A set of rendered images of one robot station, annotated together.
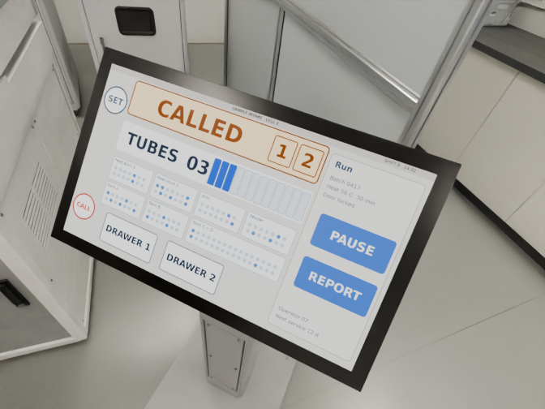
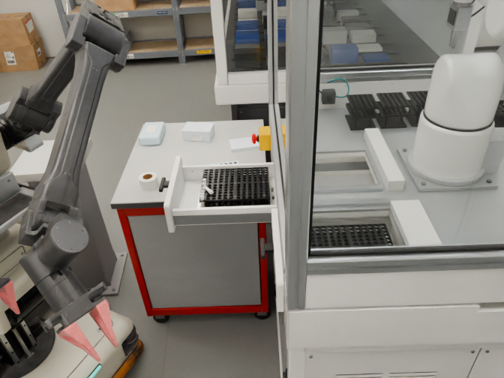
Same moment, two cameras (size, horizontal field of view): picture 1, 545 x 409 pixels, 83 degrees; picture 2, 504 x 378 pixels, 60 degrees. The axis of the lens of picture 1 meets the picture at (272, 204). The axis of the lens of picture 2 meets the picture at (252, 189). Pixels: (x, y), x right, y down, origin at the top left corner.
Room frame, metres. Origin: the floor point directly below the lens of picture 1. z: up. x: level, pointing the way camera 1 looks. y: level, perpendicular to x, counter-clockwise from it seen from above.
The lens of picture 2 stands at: (0.59, 0.05, 1.72)
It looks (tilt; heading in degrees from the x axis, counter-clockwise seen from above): 36 degrees down; 116
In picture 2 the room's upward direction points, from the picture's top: 3 degrees counter-clockwise
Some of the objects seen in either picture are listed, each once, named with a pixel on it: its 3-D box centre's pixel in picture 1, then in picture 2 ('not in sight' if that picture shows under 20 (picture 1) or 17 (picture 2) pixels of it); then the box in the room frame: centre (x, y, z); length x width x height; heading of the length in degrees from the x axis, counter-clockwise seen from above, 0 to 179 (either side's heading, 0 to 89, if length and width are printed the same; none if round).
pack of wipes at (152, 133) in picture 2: not in sight; (152, 133); (-0.58, 1.42, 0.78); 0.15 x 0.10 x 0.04; 114
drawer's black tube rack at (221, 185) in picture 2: not in sight; (235, 190); (0.03, 1.07, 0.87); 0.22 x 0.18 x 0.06; 25
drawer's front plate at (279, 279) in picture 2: not in sight; (277, 256); (0.27, 0.83, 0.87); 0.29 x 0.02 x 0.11; 115
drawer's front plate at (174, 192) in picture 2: not in sight; (175, 191); (-0.15, 0.98, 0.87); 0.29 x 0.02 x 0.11; 115
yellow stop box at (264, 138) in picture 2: not in sight; (263, 138); (-0.02, 1.41, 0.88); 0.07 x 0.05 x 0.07; 115
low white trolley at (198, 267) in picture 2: not in sight; (205, 223); (-0.31, 1.36, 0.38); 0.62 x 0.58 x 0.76; 115
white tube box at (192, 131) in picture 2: not in sight; (199, 131); (-0.38, 1.51, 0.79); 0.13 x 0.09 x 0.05; 16
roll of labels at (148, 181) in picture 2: not in sight; (148, 181); (-0.37, 1.11, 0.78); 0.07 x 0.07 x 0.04
